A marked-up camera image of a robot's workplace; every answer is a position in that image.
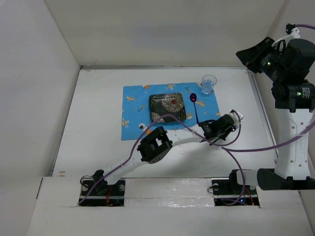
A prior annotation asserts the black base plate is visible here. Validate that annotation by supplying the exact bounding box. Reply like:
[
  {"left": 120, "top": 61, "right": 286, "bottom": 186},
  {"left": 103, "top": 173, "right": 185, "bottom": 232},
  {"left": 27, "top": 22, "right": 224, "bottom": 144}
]
[
  {"left": 78, "top": 176, "right": 126, "bottom": 207},
  {"left": 207, "top": 177, "right": 260, "bottom": 207}
]

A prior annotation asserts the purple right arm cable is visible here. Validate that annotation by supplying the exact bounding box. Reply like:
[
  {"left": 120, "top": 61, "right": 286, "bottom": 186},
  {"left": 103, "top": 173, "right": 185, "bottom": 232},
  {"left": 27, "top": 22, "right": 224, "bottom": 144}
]
[{"left": 220, "top": 23, "right": 315, "bottom": 205}]

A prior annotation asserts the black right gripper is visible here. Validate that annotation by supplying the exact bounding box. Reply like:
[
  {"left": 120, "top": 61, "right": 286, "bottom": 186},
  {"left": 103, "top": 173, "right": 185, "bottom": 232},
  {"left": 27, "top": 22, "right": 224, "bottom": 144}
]
[{"left": 236, "top": 36, "right": 288, "bottom": 83}]

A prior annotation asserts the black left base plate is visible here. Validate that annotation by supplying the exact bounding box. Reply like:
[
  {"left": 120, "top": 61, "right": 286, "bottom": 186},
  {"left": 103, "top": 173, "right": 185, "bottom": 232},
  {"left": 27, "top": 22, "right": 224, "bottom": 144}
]
[{"left": 78, "top": 176, "right": 126, "bottom": 207}]

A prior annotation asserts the blue cartoon print cloth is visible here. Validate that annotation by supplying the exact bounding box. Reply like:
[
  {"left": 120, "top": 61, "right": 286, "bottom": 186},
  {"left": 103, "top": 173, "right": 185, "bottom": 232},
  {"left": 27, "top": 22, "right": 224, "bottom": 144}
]
[{"left": 121, "top": 83, "right": 221, "bottom": 140}]

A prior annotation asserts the purple metallic spoon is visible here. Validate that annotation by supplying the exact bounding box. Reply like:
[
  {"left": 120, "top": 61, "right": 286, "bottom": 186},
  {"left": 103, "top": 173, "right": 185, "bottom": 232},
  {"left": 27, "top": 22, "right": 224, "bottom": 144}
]
[{"left": 189, "top": 93, "right": 199, "bottom": 124}]

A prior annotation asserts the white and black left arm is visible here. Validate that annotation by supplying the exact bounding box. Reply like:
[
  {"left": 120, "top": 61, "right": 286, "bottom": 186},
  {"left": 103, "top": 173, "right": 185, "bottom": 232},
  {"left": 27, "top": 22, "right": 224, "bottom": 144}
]
[{"left": 90, "top": 110, "right": 243, "bottom": 195}]

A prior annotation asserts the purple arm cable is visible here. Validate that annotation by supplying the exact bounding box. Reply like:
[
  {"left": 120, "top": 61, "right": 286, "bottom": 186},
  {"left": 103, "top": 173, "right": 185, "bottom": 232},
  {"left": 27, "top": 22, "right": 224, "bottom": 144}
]
[
  {"left": 220, "top": 23, "right": 315, "bottom": 205},
  {"left": 78, "top": 109, "right": 242, "bottom": 205}
]

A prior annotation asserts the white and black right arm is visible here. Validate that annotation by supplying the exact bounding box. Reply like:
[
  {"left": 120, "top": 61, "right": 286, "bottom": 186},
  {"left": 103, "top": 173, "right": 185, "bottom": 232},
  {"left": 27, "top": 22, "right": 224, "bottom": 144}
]
[{"left": 227, "top": 37, "right": 315, "bottom": 194}]

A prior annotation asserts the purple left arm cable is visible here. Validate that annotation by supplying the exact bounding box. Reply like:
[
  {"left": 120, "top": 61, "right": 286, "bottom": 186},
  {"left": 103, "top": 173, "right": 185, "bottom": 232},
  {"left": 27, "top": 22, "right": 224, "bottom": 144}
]
[{"left": 78, "top": 109, "right": 242, "bottom": 205}]

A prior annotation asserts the clear plastic cup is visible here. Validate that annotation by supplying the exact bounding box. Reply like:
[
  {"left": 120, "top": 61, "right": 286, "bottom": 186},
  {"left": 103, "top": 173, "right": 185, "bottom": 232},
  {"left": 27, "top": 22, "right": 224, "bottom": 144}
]
[{"left": 201, "top": 75, "right": 217, "bottom": 94}]

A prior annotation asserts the black floral square plate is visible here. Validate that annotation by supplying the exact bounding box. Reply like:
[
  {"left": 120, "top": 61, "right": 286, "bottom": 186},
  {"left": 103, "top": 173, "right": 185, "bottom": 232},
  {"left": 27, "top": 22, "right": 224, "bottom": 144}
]
[{"left": 149, "top": 92, "right": 187, "bottom": 121}]

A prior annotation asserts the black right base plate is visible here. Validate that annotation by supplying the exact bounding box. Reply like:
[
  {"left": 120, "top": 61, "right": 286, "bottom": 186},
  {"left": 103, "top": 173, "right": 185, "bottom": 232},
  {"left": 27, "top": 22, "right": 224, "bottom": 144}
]
[{"left": 207, "top": 177, "right": 260, "bottom": 207}]

